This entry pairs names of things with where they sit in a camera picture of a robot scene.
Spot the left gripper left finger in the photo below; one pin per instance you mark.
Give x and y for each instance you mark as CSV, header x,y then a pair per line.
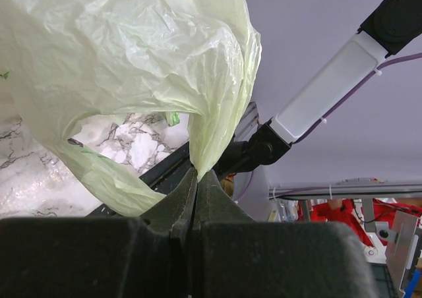
x,y
99,256

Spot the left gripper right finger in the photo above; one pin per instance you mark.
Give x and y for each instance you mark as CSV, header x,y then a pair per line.
x,y
239,257

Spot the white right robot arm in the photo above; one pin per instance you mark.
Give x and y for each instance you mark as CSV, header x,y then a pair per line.
x,y
385,32

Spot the light green plastic grocery bag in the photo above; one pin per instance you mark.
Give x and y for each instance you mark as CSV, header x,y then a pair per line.
x,y
68,60

